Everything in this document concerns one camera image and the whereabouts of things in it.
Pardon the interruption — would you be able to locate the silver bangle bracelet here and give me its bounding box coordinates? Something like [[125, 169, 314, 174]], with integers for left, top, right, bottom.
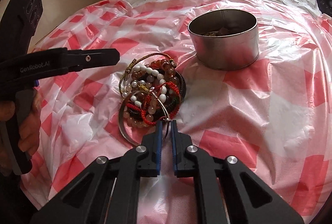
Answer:
[[117, 90, 172, 147]]

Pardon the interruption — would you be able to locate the red string bracelet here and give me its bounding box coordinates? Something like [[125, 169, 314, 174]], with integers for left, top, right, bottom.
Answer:
[[125, 80, 182, 126]]

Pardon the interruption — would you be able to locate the person's left hand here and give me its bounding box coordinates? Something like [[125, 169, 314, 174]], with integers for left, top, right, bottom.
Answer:
[[1, 89, 41, 176]]

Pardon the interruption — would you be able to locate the red white checkered plastic sheet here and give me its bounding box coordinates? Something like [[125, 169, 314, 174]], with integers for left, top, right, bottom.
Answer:
[[20, 0, 331, 223]]

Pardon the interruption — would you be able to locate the round silver metal tin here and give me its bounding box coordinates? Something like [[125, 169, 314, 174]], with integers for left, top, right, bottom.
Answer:
[[188, 9, 259, 71]]

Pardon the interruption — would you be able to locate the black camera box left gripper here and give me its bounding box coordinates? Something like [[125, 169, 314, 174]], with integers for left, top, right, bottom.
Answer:
[[0, 0, 43, 62]]

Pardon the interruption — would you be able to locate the white bead bracelet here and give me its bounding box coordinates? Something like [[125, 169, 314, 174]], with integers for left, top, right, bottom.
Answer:
[[121, 64, 168, 111]]

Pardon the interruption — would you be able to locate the gold braided bracelet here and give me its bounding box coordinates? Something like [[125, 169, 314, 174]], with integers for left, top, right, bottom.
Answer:
[[118, 52, 177, 98]]

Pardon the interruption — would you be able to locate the black coil bracelet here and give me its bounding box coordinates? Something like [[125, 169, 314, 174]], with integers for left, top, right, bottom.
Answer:
[[165, 69, 187, 106]]

